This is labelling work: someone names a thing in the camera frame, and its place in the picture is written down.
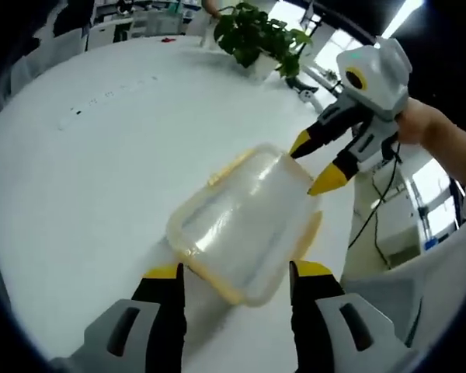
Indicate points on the clear plastic food container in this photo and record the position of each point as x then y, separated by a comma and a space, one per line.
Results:
244, 223

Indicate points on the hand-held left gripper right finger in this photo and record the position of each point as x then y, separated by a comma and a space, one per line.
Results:
326, 311

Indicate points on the white plant pot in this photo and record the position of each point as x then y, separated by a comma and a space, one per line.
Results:
266, 66

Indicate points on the green potted plant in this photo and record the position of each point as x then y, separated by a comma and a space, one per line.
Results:
256, 33

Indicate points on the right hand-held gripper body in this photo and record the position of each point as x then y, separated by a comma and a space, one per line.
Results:
376, 83

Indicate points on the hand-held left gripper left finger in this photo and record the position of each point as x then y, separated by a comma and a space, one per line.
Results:
155, 307

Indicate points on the person's right hand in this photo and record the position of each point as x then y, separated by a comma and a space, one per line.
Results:
413, 120

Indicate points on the person's white clothing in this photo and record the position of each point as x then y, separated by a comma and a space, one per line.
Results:
423, 272

